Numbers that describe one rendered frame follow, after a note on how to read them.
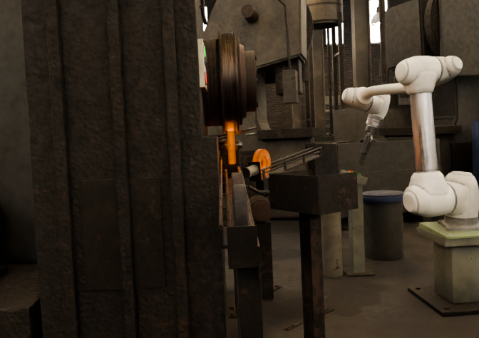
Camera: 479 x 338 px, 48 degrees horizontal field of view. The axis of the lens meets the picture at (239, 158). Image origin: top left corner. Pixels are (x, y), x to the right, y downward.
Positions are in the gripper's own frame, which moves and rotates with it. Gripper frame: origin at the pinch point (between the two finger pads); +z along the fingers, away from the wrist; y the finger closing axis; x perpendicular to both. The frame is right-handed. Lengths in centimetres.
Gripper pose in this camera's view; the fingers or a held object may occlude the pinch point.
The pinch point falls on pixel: (361, 160)
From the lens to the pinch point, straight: 320.8
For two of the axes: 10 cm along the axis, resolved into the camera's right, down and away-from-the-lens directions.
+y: 0.3, 0.5, -10.0
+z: -3.0, 9.5, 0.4
